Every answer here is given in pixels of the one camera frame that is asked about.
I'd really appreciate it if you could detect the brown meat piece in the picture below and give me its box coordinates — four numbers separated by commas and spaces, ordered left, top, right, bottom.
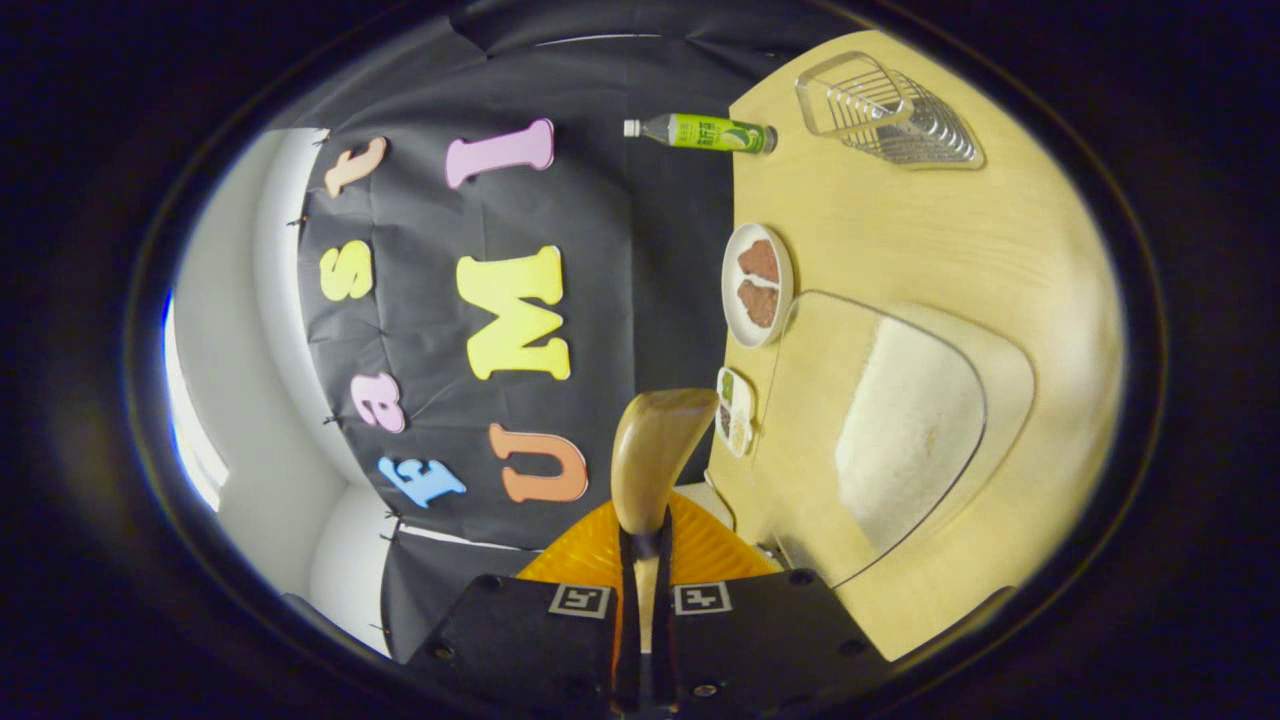
738, 239, 781, 284
737, 279, 780, 329

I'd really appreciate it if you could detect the row of black cloth clips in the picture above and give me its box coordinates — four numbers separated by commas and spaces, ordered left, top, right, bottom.
286, 135, 406, 641

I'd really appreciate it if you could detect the white round plate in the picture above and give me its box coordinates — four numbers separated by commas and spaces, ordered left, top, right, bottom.
721, 222, 796, 348

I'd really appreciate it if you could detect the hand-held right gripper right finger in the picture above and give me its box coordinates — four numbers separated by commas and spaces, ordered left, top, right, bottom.
655, 490, 891, 720

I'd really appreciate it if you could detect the wire chopstick holder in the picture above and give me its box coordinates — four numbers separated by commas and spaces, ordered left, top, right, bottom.
795, 52, 986, 169

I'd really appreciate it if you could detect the wooden spoon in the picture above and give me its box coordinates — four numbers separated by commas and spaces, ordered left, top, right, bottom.
610, 388, 721, 656

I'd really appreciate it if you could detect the green tea bottle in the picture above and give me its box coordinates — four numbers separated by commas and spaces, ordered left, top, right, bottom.
623, 112, 779, 154

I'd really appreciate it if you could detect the white divided bean dish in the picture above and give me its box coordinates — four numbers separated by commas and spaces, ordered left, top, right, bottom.
715, 367, 756, 458

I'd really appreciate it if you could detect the large ceiling light panel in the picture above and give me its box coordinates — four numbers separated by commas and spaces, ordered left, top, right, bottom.
163, 292, 229, 513

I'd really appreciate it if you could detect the black backdrop cloth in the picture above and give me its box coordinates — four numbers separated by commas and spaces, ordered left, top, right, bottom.
290, 0, 841, 661

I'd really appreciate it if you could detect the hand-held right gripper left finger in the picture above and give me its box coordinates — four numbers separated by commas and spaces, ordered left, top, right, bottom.
405, 500, 641, 720

